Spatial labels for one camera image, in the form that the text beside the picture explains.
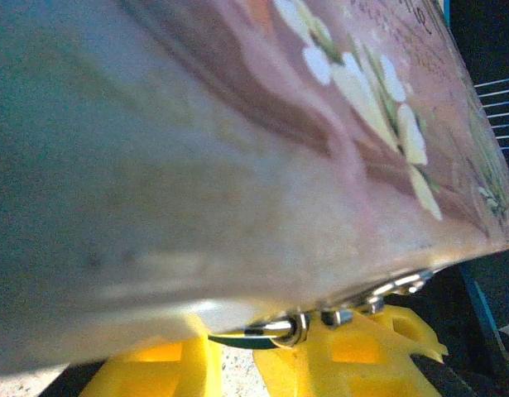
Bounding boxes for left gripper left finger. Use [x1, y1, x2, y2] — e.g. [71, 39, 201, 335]
[78, 313, 225, 397]

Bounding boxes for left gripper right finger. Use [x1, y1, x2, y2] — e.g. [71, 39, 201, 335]
[252, 304, 449, 397]

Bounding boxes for pink illustrated tin box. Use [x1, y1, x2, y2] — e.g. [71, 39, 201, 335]
[0, 0, 509, 375]

